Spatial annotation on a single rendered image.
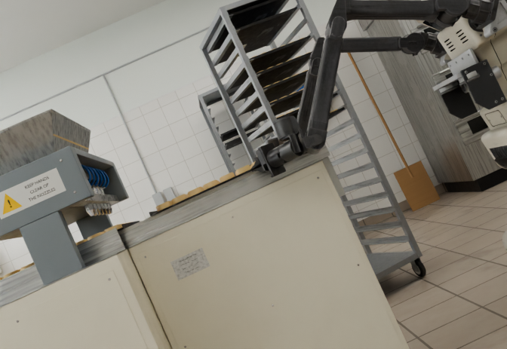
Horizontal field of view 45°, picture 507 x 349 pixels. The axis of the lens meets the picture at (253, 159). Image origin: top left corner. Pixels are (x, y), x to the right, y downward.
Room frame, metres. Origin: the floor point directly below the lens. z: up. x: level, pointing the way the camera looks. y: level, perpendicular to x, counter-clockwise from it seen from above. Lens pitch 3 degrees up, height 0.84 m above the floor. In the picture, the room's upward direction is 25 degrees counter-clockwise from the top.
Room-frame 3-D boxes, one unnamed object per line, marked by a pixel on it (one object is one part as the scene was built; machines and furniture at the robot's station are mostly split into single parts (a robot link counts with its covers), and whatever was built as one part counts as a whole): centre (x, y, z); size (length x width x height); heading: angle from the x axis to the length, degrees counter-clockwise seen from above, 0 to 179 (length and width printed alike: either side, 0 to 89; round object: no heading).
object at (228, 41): (3.63, -0.12, 1.68); 0.64 x 0.03 x 0.03; 17
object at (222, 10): (3.33, -0.18, 0.97); 0.03 x 0.03 x 1.70; 17
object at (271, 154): (1.91, -0.07, 0.90); 0.07 x 0.07 x 0.10; 48
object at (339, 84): (3.46, -0.61, 0.97); 0.03 x 0.03 x 1.70; 17
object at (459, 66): (2.21, -0.81, 0.87); 0.28 x 0.16 x 0.22; 3
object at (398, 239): (3.74, -0.49, 0.24); 0.64 x 0.03 x 0.03; 17
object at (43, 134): (2.12, 0.66, 1.25); 0.56 x 0.29 x 0.14; 4
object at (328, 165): (2.18, -0.21, 0.77); 0.24 x 0.04 x 0.14; 4
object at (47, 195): (2.12, 0.66, 1.01); 0.72 x 0.33 x 0.34; 4
